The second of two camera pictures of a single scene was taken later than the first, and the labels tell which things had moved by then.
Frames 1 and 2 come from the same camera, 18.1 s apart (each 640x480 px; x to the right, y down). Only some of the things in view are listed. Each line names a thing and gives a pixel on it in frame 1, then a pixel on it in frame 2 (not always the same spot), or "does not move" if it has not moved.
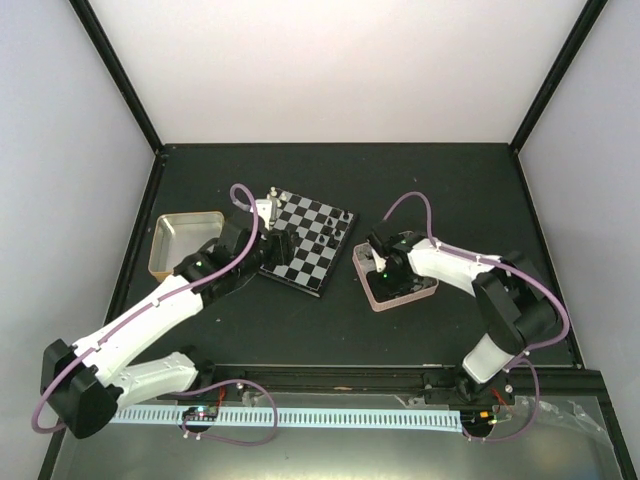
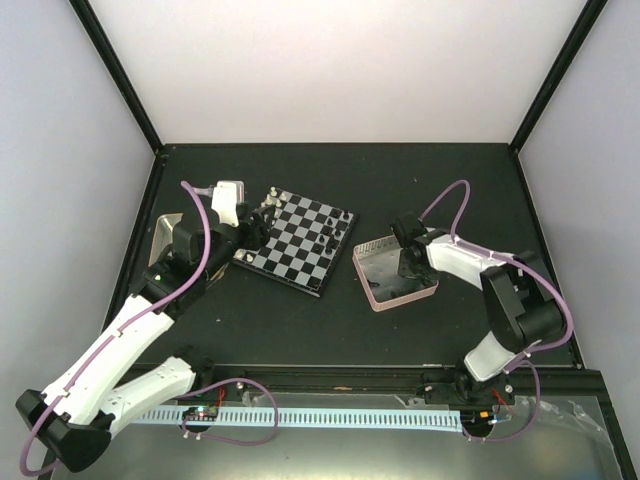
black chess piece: [317, 248] does not move
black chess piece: [332, 242] does not move
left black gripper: [283, 247] → [256, 230]
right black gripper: [380, 292] → [406, 272]
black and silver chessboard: [323, 233] does not move
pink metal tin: [365, 262] does not move
